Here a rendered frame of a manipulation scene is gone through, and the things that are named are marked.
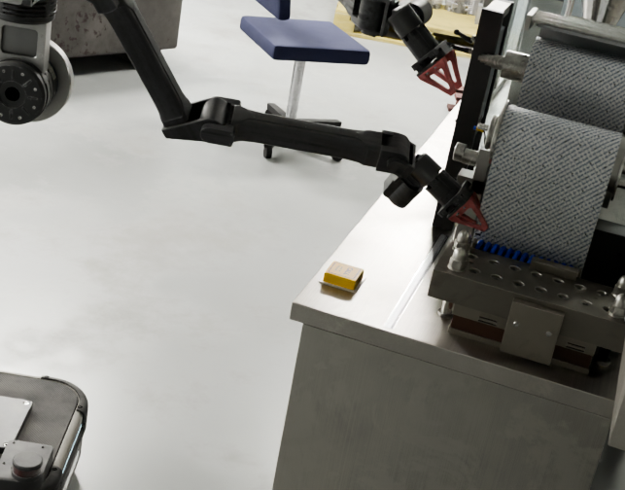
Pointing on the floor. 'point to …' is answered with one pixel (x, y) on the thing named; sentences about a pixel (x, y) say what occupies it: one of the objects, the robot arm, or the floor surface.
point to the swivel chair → (299, 50)
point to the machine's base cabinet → (423, 427)
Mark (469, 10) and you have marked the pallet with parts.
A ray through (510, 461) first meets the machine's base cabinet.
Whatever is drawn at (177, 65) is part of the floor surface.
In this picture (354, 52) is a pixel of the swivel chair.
